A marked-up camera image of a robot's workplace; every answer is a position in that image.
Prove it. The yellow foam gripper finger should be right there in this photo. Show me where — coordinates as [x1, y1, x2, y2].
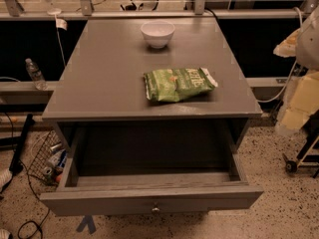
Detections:
[275, 71, 319, 133]

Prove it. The grey top drawer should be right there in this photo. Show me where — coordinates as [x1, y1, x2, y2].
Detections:
[40, 129, 263, 216]

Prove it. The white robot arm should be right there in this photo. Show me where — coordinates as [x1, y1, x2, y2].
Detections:
[273, 7, 319, 135]

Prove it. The grey wooden drawer cabinet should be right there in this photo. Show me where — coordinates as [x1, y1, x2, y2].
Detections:
[43, 17, 261, 159]

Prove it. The black wheeled cart base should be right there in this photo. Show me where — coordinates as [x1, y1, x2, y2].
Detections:
[283, 128, 319, 178]

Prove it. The green chip bag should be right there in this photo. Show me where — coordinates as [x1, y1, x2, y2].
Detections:
[144, 68, 218, 103]

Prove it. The white ceramic bowl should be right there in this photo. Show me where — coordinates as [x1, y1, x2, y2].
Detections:
[141, 20, 175, 49]

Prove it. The blue tape cross mark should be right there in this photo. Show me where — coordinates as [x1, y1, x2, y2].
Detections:
[76, 215, 96, 234]

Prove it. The clear plastic water bottle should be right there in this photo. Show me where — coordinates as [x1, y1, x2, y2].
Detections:
[25, 58, 47, 91]

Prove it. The black stand leg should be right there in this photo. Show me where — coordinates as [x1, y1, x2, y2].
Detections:
[9, 114, 35, 174]

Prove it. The white cable at right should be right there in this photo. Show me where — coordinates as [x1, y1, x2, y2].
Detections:
[256, 7, 304, 104]

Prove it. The wire basket with cans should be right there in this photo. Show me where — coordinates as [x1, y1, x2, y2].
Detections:
[28, 130, 68, 185]

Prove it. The black cable on floor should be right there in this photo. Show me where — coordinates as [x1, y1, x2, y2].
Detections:
[0, 112, 52, 239]

